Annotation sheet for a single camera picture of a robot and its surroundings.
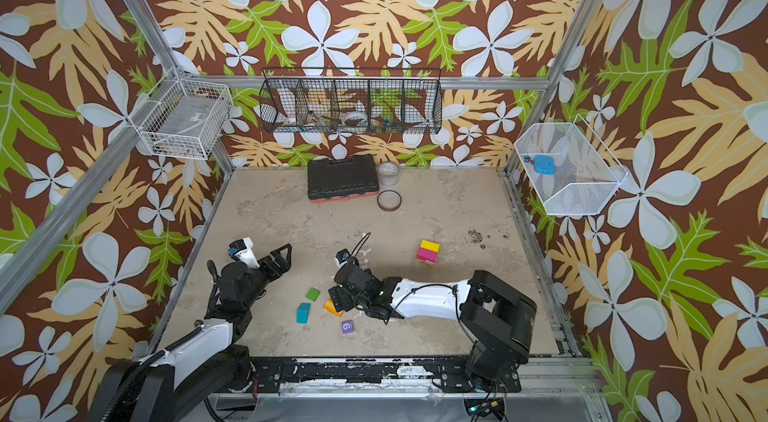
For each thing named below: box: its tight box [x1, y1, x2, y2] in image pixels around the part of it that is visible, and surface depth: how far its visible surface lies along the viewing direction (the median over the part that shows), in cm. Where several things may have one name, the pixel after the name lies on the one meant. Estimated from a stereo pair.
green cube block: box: [305, 287, 321, 302], surface depth 90 cm
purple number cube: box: [341, 320, 354, 334], surface depth 83 cm
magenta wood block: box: [416, 247, 439, 264], surface depth 93 cm
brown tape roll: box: [376, 190, 402, 212], surface depth 113 cm
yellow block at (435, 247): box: [420, 239, 441, 253], surface depth 95 cm
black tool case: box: [307, 154, 379, 203], surface depth 111 cm
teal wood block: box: [296, 302, 311, 324], surface depth 86 cm
